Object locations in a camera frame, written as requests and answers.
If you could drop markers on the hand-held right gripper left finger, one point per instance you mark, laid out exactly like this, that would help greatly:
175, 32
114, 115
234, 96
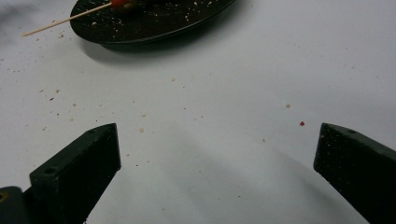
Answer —
77, 174

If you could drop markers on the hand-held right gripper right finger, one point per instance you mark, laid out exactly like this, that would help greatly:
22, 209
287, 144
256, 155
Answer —
358, 168

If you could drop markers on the wooden skewer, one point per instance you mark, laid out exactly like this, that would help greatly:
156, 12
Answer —
62, 21

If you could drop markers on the black round plate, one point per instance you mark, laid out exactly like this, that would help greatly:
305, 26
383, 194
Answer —
149, 25

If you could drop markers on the red sausage slice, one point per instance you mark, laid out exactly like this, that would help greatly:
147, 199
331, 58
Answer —
119, 3

